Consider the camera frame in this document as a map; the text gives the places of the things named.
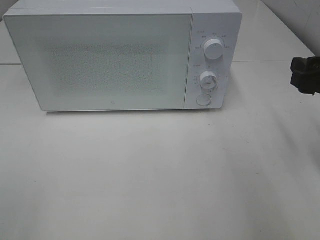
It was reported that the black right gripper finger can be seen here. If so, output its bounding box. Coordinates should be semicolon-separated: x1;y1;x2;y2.
290;56;320;75
290;73;320;95

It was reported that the white timer knob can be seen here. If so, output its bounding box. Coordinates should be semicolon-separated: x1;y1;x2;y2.
199;71;218;90

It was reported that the round white door button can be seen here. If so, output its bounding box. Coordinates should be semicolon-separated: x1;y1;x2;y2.
196;94;212;107

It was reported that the white microwave door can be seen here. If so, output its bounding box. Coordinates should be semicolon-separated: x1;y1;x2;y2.
4;14;192;112

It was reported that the upper white power knob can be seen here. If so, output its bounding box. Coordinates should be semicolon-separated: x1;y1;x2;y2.
203;37;225;60

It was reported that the white microwave oven body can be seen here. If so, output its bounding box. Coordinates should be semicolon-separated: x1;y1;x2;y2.
3;0;243;111

